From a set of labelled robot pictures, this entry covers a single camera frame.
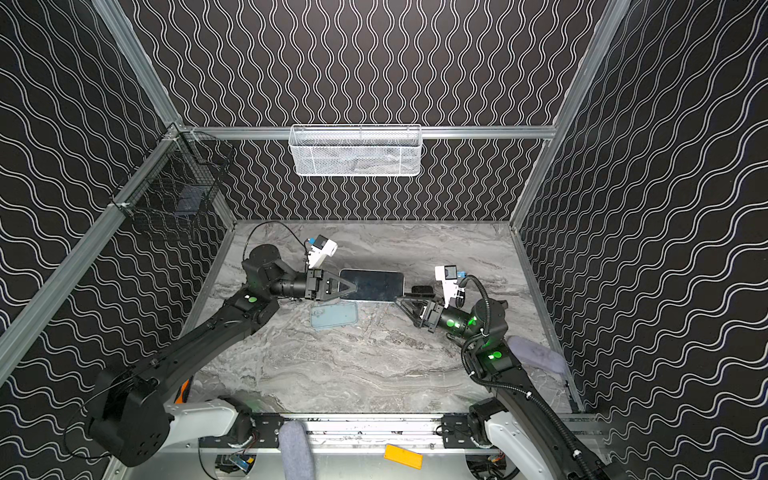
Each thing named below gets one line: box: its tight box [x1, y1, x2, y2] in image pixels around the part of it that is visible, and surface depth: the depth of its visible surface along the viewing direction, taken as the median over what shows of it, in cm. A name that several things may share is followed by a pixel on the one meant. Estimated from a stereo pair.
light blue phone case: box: [310, 302, 358, 328], surface depth 97 cm
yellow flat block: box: [384, 444, 423, 470], surface depth 72 cm
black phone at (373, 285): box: [339, 269, 405, 301], surface depth 67 cm
